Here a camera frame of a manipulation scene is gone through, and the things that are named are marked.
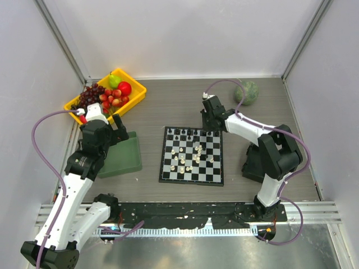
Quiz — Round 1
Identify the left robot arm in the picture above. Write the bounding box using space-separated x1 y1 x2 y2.
20 115 129 268

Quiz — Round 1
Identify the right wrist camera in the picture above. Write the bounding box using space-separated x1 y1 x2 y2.
202 92 216 100

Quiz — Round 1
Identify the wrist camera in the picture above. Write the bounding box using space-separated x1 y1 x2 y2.
85 103 109 124
202 92 216 100

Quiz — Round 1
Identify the purple grape bunch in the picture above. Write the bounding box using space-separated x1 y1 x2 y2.
76 83 105 109

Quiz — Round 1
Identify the red apple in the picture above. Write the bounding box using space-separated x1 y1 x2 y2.
117 81 132 96

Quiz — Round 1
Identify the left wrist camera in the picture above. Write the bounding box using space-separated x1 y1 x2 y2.
85 103 109 124

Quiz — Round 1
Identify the green pear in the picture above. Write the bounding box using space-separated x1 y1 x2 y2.
109 73 122 89

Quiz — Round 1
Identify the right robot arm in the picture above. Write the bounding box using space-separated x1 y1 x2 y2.
201 93 303 221

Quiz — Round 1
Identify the black grape bunch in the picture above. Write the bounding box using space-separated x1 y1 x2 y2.
71 105 82 110

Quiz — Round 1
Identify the black plastic box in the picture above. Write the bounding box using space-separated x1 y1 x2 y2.
241 143 265 183

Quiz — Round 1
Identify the yellow plastic tray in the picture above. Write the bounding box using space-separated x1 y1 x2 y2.
64 68 147 123

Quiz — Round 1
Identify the green melon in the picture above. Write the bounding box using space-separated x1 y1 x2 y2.
234 80 259 105

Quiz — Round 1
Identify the green plastic tray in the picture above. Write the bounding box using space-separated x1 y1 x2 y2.
97 131 142 178

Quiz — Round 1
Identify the red mango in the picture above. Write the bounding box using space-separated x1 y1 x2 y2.
79 115 87 124

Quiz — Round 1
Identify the white chess piece cluster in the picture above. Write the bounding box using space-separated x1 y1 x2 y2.
163 146 220 174

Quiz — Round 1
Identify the black white chessboard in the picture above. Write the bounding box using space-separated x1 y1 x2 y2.
159 126 224 187

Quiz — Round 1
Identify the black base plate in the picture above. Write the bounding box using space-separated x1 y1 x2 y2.
110 202 287 230

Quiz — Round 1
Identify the white cable duct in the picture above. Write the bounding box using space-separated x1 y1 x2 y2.
92 225 258 238

